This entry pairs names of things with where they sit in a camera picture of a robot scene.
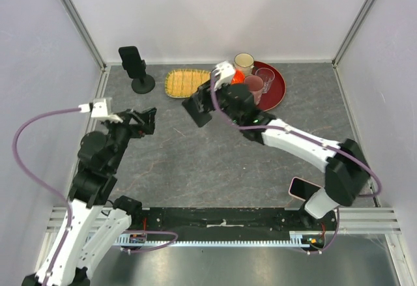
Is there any orange bowl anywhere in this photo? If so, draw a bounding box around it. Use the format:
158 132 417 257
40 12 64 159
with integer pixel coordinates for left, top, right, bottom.
230 69 245 85

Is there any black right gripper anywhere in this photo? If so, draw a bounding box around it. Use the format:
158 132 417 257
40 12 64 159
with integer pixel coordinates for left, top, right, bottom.
193 76 243 125

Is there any pink patterned mug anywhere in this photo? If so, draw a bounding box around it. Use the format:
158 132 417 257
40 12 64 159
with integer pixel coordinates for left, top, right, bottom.
244 75 264 105

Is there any yellow woven bamboo mat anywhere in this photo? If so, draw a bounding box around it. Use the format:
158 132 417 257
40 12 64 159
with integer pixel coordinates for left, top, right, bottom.
165 68 210 98

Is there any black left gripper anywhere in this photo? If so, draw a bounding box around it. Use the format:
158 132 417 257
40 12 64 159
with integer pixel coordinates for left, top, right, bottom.
104 106 157 171

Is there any pink-cased smartphone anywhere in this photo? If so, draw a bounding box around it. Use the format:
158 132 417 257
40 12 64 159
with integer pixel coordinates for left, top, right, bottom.
288 177 322 201

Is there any red oval lacquer tray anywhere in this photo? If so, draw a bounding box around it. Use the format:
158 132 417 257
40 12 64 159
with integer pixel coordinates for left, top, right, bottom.
250 61 286 111

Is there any black smartphone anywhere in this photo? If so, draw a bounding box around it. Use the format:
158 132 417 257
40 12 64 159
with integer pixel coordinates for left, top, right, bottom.
118 46 145 79

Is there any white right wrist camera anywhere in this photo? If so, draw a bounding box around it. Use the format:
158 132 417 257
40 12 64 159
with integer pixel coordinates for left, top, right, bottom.
210 61 236 90

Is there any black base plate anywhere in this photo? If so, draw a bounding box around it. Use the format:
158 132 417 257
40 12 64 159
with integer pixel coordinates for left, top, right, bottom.
130 207 336 242

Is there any black round-base phone stand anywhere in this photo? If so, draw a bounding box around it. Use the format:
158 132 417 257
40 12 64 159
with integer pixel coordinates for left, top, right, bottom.
122 60 156 94

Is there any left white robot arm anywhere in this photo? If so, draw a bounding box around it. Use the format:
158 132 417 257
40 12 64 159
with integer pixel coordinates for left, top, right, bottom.
12 103 157 285

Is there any black folding phone stand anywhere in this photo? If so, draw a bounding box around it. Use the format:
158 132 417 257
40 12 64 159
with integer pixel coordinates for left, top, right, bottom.
182 96 212 128

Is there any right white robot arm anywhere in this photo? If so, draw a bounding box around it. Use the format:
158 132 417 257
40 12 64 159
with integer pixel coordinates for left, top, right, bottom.
182 82 371 230

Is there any slotted cable duct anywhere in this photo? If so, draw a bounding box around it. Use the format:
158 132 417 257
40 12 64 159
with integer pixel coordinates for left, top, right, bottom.
113 233 325 248

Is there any clear drinking glass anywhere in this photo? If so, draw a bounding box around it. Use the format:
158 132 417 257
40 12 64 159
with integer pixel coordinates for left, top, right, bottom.
255 68 275 94

